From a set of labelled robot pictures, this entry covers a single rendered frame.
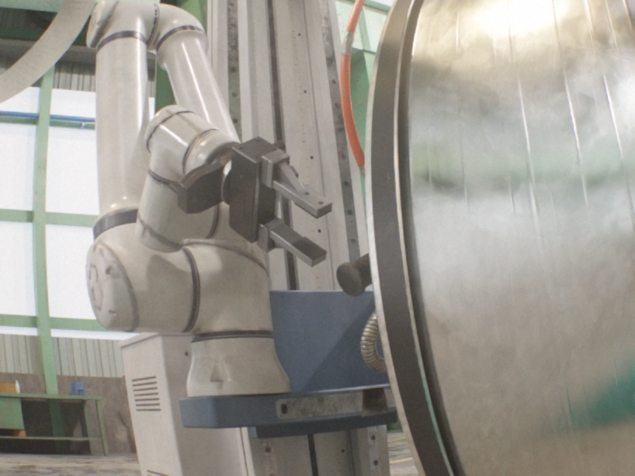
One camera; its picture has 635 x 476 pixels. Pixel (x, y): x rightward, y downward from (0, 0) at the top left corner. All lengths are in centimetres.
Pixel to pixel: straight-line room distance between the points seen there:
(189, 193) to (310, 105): 82
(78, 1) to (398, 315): 50
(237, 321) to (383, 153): 65
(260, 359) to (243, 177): 40
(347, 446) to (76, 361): 963
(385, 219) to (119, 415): 1049
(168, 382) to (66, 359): 952
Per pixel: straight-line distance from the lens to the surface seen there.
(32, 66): 81
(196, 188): 106
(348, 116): 97
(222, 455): 168
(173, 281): 129
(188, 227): 121
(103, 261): 127
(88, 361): 1128
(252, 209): 106
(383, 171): 74
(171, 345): 166
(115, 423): 1111
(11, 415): 978
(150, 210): 120
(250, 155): 103
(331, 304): 162
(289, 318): 156
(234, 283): 134
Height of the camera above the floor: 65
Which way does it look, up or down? 12 degrees up
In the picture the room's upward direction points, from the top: 6 degrees counter-clockwise
